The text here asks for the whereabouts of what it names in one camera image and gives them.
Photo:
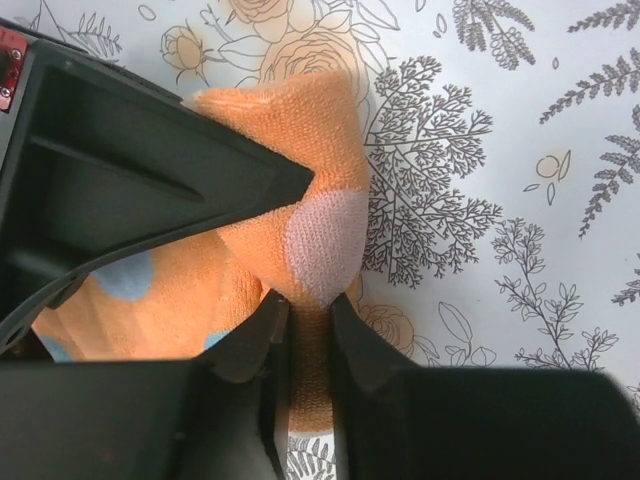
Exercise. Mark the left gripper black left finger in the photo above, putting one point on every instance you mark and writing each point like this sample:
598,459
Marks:
220,415

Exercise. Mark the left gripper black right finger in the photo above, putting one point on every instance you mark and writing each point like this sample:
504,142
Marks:
395,419

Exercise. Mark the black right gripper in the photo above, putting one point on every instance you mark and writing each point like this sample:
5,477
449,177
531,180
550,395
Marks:
98,165

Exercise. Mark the orange blue patterned towel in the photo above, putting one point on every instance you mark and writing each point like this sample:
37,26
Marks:
176,300

